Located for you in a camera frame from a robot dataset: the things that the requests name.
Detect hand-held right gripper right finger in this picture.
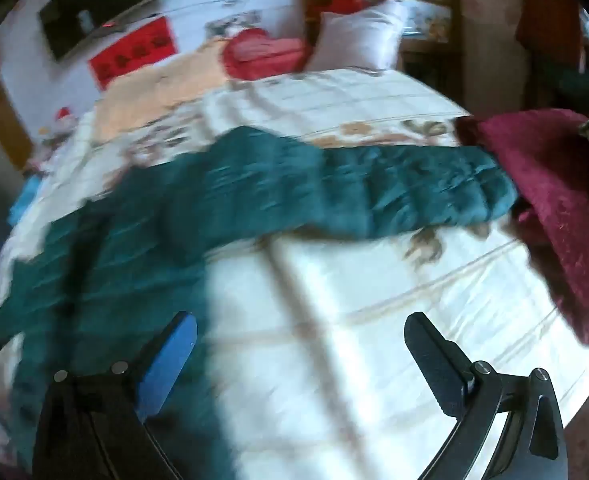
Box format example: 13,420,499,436
403,311,570,480

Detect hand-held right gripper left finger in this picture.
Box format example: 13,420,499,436
32,310,198,480

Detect green quilted jacket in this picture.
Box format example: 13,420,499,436
0,125,520,480

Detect teal clothes pile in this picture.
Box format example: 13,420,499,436
529,40,589,111

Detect white floral checked bedspread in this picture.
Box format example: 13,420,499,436
0,67,589,480

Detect maroon fleece cloth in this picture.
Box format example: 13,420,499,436
455,110,589,348

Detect blue cloth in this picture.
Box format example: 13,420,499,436
9,175,45,226

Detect red and white toy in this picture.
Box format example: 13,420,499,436
39,105,81,142

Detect peach blanket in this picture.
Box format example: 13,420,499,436
94,37,235,143

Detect red quilted cloth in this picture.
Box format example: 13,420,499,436
223,27,310,81

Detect white pillow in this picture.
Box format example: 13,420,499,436
307,0,410,73

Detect wooden chair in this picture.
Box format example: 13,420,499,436
389,0,463,73

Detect brown wooden cabinet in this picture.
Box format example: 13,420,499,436
517,0,589,66

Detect red wall banner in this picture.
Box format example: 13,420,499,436
88,16,179,91

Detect wall television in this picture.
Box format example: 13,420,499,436
38,0,179,61

